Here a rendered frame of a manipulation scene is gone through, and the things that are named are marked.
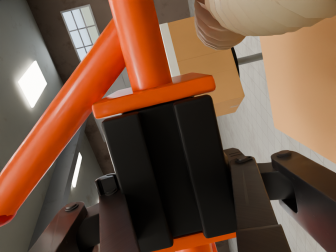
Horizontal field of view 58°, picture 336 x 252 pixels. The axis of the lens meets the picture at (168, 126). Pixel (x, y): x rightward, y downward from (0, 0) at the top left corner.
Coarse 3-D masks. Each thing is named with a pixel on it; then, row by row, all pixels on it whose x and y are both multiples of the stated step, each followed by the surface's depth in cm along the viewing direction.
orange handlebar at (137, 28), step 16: (112, 0) 14; (128, 0) 14; (144, 0) 14; (112, 16) 15; (128, 16) 14; (144, 16) 14; (128, 32) 14; (144, 32) 14; (160, 32) 15; (128, 48) 15; (144, 48) 15; (160, 48) 15; (128, 64) 15; (144, 64) 15; (160, 64) 15; (144, 80) 15; (160, 80) 15
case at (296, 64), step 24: (264, 48) 35; (288, 48) 28; (312, 48) 24; (288, 72) 30; (312, 72) 25; (288, 96) 31; (312, 96) 26; (288, 120) 33; (312, 120) 27; (312, 144) 28
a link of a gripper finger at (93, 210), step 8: (88, 208) 15; (96, 208) 14; (88, 216) 14; (96, 216) 14; (88, 224) 14; (96, 224) 14; (80, 232) 14; (88, 232) 14; (96, 232) 14; (80, 240) 14; (88, 240) 14; (96, 240) 14; (80, 248) 14
